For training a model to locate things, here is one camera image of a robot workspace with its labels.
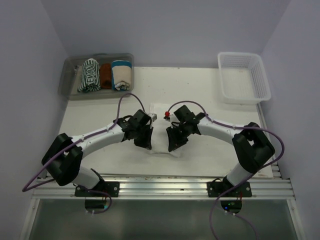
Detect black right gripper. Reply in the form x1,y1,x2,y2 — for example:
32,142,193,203
166,122,191,152

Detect green white striped towel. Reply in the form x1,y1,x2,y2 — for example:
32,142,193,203
77,58,101,93

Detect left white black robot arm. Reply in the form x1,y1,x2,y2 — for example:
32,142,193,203
41,109,157,197

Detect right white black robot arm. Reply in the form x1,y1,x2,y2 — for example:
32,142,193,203
166,105,275,197

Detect beige teal rolled towel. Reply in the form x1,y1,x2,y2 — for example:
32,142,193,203
111,60,132,92

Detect clear grey plastic bin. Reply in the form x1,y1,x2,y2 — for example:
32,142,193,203
58,53,134,101

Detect brown rolled towel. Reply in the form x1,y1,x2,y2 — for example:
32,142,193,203
99,63,112,89

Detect white plastic basket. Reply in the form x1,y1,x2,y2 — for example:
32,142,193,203
217,52,272,105

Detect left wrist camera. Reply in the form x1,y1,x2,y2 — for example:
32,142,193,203
149,113,158,122

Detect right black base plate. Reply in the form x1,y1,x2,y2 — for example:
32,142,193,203
206,177,253,198

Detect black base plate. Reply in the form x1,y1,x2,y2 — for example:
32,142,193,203
74,181,120,198
206,177,253,198

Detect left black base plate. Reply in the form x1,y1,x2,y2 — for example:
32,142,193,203
74,181,120,198

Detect aluminium mounting rail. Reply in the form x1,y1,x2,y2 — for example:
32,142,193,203
31,174,295,200

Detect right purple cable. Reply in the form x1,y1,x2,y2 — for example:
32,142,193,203
166,100,286,240

